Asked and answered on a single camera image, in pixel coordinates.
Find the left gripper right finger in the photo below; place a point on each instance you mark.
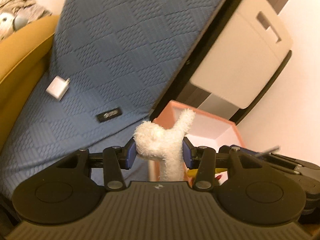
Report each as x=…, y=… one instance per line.
x=193, y=155

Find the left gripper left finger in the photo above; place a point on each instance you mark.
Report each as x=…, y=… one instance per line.
x=125, y=156

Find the white fluffy plush toy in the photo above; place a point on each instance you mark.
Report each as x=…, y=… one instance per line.
x=153, y=142

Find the black lighter with logo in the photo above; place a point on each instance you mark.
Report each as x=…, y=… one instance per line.
x=108, y=115

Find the white USB wall charger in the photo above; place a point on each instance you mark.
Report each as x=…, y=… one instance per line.
x=58, y=87

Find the pink storage box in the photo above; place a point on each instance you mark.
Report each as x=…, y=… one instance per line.
x=207, y=129

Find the blue textured seat cushion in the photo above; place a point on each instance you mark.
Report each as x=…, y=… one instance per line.
x=117, y=53

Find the beige crumpled blanket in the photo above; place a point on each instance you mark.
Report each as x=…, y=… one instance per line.
x=16, y=14

